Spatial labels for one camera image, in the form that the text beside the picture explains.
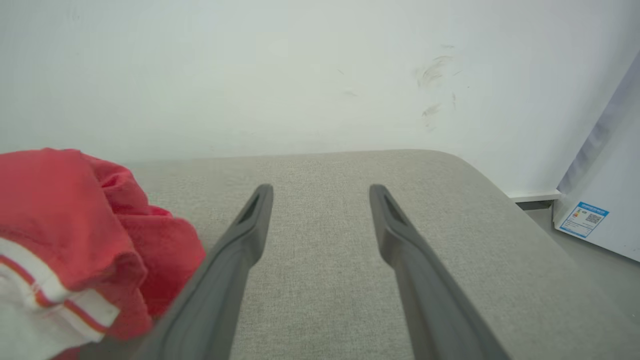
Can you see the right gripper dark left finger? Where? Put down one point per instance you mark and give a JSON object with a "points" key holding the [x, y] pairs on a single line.
{"points": [[220, 300]]}

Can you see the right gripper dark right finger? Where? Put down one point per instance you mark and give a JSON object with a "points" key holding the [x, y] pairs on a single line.
{"points": [[435, 310]]}

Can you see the red garment with white trim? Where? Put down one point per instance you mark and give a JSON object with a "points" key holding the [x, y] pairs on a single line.
{"points": [[60, 220]]}

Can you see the blue and white energy label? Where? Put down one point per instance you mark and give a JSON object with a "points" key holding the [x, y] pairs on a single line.
{"points": [[583, 219]]}

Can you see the white appliance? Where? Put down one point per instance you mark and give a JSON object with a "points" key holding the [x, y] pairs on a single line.
{"points": [[615, 175]]}

